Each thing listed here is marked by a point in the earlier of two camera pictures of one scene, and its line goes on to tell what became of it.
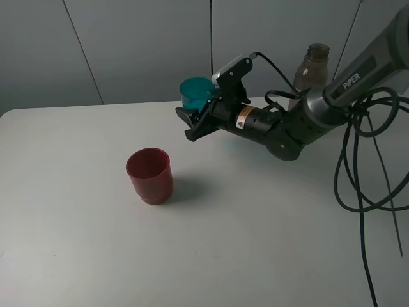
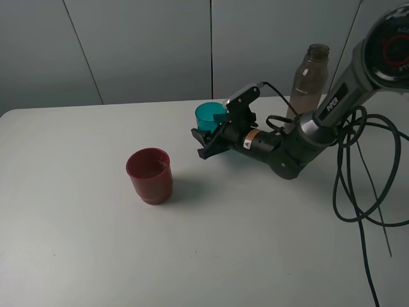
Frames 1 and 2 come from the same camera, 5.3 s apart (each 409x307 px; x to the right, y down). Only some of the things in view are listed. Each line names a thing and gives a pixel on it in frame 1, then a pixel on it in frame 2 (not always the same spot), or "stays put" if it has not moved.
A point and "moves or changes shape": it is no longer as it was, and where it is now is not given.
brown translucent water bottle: (312, 71) stays put
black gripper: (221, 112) → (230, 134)
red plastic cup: (150, 171) stays put
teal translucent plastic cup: (196, 93) moves or changes shape
